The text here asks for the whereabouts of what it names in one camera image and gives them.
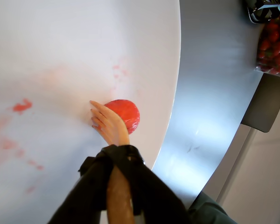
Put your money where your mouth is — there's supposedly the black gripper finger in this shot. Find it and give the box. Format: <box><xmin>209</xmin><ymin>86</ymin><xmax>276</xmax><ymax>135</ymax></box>
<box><xmin>112</xmin><ymin>144</ymin><xmax>192</xmax><ymax>224</ymax></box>
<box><xmin>48</xmin><ymin>145</ymin><xmax>119</xmax><ymax>224</ymax></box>

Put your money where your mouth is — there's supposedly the clear punnet of strawberries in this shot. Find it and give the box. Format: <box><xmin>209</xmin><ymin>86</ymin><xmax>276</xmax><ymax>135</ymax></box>
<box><xmin>256</xmin><ymin>13</ymin><xmax>280</xmax><ymax>78</ymax></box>

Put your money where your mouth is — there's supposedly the black device on table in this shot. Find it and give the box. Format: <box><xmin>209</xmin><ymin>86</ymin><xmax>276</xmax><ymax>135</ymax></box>
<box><xmin>244</xmin><ymin>0</ymin><xmax>280</xmax><ymax>24</ymax></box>

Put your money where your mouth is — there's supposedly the grey chair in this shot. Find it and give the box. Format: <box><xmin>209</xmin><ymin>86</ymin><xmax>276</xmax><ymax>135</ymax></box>
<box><xmin>214</xmin><ymin>73</ymin><xmax>280</xmax><ymax>203</ymax></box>

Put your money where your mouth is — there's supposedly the beige fork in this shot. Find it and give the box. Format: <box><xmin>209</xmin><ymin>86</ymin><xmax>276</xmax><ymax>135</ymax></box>
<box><xmin>89</xmin><ymin>100</ymin><xmax>136</xmax><ymax>224</ymax></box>

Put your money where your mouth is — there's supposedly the red strawberry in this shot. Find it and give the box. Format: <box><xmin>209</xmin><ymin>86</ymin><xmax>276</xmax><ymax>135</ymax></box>
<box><xmin>104</xmin><ymin>99</ymin><xmax>141</xmax><ymax>135</ymax></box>

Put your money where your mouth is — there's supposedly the large white plate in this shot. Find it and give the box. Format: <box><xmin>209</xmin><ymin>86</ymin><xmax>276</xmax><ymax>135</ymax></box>
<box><xmin>0</xmin><ymin>0</ymin><xmax>182</xmax><ymax>224</ymax></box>

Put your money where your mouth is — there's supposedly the person in green shirt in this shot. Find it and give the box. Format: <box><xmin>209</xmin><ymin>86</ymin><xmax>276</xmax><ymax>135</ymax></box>
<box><xmin>188</xmin><ymin>191</ymin><xmax>239</xmax><ymax>224</ymax></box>

